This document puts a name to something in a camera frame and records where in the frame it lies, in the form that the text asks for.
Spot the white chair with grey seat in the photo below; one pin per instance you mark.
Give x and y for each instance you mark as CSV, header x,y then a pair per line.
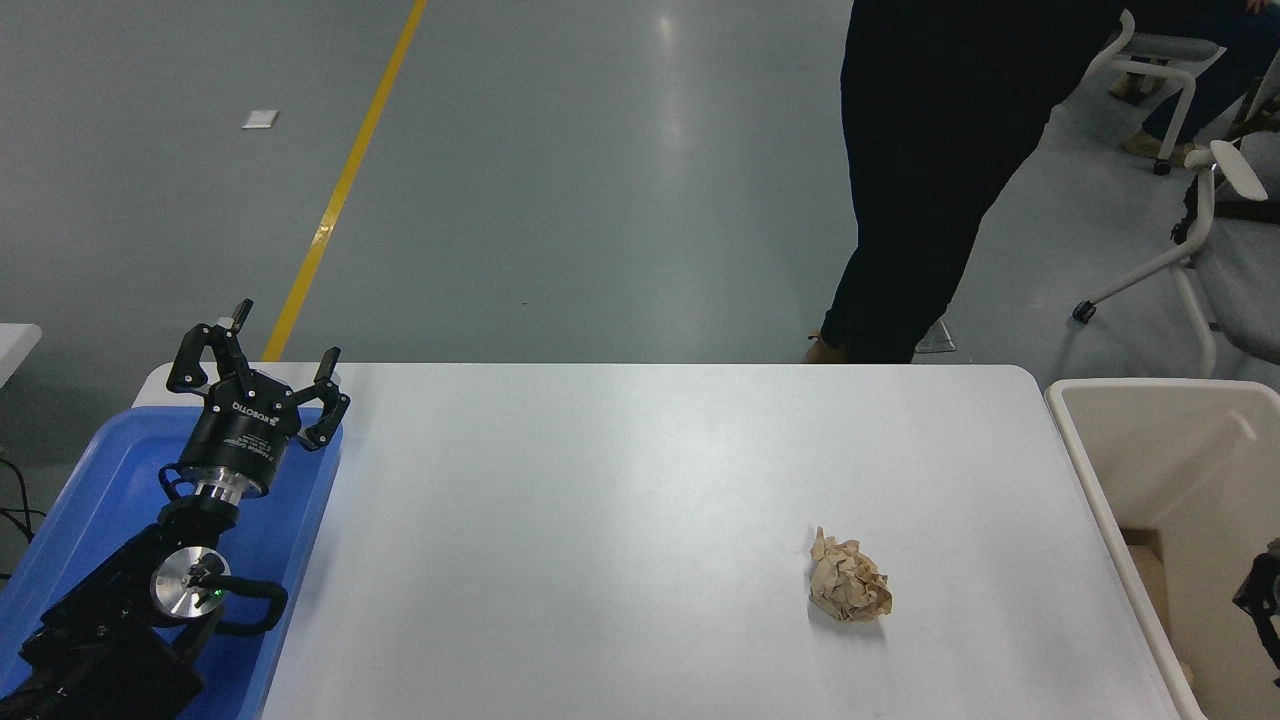
x,y
1165,48

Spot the standing person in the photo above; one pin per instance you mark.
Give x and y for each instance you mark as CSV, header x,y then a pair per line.
x,y
920,150

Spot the white chair with curved armrest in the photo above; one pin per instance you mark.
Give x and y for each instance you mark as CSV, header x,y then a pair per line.
x,y
1235,290

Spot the tan paper ball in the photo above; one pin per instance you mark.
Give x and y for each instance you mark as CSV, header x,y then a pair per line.
x,y
848,580

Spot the silver floor plate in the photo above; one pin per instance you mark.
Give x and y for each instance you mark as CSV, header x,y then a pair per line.
x,y
942,343

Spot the large pale bin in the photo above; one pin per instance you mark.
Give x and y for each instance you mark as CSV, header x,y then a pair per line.
x,y
1180,460

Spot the blue plastic tray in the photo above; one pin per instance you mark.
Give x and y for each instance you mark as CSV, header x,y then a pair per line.
x,y
110,470

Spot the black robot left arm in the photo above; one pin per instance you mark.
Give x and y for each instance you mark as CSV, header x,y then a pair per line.
x,y
100,640

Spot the white side table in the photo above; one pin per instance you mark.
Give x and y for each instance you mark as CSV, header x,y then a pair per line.
x,y
15,350

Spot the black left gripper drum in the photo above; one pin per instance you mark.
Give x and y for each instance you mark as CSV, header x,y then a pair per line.
x,y
245,430

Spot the seated person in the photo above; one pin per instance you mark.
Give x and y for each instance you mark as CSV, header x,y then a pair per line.
x,y
1215,90

